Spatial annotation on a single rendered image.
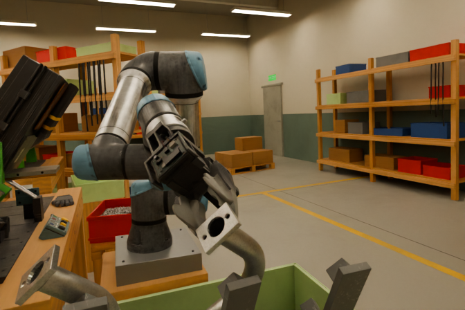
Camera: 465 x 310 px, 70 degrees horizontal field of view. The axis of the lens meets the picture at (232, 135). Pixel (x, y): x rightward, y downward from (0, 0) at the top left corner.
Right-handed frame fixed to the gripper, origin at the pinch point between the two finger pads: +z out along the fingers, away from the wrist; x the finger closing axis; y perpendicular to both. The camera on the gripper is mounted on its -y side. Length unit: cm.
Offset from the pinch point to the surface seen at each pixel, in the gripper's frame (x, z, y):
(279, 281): -8.6, -14.4, -45.0
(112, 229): -63, -89, -52
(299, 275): -3.6, -12.5, -45.5
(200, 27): 129, -1024, -383
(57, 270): -15.5, -2.1, 11.8
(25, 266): -69, -60, -18
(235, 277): -3.1, 3.4, -4.5
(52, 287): -16.6, -0.7, 11.5
